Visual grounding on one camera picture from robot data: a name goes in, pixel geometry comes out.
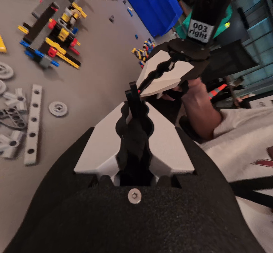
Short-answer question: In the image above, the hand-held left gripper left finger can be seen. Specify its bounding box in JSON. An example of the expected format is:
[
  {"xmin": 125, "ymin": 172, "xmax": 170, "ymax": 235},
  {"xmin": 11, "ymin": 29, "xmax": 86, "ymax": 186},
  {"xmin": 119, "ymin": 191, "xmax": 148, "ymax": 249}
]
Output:
[{"xmin": 74, "ymin": 102, "xmax": 129, "ymax": 186}]

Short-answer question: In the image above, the person's right hand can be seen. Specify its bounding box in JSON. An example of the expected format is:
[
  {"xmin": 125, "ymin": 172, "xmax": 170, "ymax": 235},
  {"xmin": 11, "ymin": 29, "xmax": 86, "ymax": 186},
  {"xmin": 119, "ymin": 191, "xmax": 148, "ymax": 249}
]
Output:
[{"xmin": 161, "ymin": 77, "xmax": 211, "ymax": 109}]

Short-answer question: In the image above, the dark grey lego liftarm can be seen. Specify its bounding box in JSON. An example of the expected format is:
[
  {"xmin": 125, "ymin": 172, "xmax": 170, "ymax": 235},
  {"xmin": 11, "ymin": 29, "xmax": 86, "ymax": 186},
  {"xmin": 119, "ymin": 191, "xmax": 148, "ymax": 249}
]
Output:
[{"xmin": 0, "ymin": 106, "xmax": 28, "ymax": 131}]

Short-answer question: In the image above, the person's white shirt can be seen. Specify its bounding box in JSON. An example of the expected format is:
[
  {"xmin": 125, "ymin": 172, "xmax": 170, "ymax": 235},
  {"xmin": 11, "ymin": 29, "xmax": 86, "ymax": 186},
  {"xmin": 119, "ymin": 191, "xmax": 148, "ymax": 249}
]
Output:
[{"xmin": 198, "ymin": 106, "xmax": 273, "ymax": 253}]

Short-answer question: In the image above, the orange traffic cone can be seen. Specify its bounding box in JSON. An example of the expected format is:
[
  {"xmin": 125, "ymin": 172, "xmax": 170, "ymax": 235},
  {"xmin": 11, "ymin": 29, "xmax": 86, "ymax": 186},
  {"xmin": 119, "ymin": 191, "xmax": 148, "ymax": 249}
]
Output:
[{"xmin": 209, "ymin": 84, "xmax": 227, "ymax": 100}]

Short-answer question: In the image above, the black body strap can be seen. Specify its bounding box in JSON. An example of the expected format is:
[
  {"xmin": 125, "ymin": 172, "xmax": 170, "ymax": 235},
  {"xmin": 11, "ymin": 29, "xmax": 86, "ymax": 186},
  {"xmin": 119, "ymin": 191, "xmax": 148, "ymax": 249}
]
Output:
[{"xmin": 229, "ymin": 176, "xmax": 273, "ymax": 209}]

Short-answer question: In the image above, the long light grey lego beam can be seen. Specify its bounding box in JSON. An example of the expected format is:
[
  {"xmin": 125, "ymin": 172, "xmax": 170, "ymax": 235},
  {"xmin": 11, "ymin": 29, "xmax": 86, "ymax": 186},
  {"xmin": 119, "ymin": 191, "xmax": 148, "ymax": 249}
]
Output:
[{"xmin": 24, "ymin": 84, "xmax": 43, "ymax": 166}]

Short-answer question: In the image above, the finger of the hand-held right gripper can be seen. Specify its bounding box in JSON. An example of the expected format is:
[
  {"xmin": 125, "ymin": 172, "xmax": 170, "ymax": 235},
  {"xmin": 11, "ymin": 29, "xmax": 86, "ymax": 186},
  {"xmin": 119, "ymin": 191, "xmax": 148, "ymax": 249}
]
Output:
[
  {"xmin": 139, "ymin": 61, "xmax": 195, "ymax": 98},
  {"xmin": 136, "ymin": 50, "xmax": 172, "ymax": 90}
]

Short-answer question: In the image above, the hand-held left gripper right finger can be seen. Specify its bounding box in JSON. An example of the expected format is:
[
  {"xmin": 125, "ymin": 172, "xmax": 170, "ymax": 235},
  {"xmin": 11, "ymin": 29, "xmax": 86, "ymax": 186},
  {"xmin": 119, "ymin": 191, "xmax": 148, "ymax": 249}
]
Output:
[{"xmin": 145, "ymin": 101, "xmax": 195, "ymax": 183}]

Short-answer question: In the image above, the light grey lego connector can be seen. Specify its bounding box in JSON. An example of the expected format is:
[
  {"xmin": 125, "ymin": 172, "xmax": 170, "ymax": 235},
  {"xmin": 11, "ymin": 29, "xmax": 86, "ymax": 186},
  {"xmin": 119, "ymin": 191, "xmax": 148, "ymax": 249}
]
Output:
[
  {"xmin": 3, "ymin": 88, "xmax": 28, "ymax": 111},
  {"xmin": 0, "ymin": 130, "xmax": 23, "ymax": 159}
]

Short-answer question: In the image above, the pile of small lego pieces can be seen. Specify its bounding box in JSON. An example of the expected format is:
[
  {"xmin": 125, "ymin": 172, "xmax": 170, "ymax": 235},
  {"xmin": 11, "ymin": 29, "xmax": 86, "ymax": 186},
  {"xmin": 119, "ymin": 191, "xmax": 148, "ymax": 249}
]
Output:
[{"xmin": 131, "ymin": 38, "xmax": 156, "ymax": 69}]

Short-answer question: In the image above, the blue plastic bin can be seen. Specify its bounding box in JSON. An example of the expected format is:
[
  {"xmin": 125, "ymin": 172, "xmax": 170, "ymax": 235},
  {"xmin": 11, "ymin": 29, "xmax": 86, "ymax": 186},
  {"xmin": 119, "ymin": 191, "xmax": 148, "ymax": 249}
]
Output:
[{"xmin": 114, "ymin": 0, "xmax": 183, "ymax": 38}]

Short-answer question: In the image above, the partly built lego assembly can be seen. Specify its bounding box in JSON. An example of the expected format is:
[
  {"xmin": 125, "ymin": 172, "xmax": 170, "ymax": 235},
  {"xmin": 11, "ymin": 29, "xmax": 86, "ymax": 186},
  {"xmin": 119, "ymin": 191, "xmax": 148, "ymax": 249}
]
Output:
[{"xmin": 17, "ymin": 0, "xmax": 88, "ymax": 70}]

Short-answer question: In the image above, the black lego beam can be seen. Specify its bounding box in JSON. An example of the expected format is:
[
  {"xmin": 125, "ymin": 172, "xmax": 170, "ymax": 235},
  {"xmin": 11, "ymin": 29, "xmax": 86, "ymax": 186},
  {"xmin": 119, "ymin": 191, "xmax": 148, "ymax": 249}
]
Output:
[{"xmin": 125, "ymin": 82, "xmax": 143, "ymax": 119}]

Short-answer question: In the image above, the person's right forearm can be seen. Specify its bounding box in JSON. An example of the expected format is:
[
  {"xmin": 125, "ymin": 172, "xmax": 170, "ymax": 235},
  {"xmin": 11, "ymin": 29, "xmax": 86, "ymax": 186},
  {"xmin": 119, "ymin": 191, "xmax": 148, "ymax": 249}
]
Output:
[{"xmin": 183, "ymin": 99, "xmax": 223, "ymax": 141}]

